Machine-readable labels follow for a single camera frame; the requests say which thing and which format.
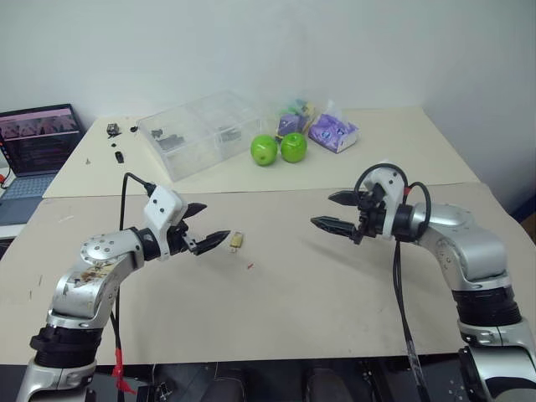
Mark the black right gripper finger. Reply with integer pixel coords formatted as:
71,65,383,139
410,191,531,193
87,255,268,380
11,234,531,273
309,215,362,240
327,190,362,208

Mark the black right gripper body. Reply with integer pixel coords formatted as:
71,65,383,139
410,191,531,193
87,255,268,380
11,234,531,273
352,185,389,246

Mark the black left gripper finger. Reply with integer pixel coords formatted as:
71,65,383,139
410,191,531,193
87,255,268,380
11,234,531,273
193,229,233,256
182,202,209,222

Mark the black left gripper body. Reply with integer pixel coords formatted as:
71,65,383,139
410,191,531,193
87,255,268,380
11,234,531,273
166,220,200,256

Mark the purple tissue pack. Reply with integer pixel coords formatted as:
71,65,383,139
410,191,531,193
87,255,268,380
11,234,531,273
307,108,362,154

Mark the green apple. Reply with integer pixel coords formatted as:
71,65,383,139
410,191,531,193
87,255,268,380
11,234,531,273
250,134,280,166
279,131,309,164

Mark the clear plastic organizer box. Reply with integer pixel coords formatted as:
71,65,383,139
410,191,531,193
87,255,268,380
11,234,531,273
137,88,270,183

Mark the red tape strip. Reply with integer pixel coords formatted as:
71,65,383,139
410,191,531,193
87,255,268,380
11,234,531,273
111,348,138,397

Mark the open laptop computer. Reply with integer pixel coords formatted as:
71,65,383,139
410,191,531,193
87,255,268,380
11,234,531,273
0,103,83,228

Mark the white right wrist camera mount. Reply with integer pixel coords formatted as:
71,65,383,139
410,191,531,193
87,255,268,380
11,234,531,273
361,166,410,240

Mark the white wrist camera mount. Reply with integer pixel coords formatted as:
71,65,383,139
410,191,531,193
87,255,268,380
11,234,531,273
142,186,188,257
361,166,410,240

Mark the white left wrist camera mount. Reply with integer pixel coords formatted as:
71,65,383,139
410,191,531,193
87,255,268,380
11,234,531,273
142,186,188,257

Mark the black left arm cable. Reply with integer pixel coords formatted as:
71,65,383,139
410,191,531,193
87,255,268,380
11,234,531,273
109,172,157,397

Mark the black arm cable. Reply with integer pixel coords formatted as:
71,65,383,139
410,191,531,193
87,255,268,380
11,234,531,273
109,172,157,397
353,162,432,402

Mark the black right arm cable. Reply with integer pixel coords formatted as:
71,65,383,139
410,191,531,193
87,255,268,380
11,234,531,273
353,162,432,402

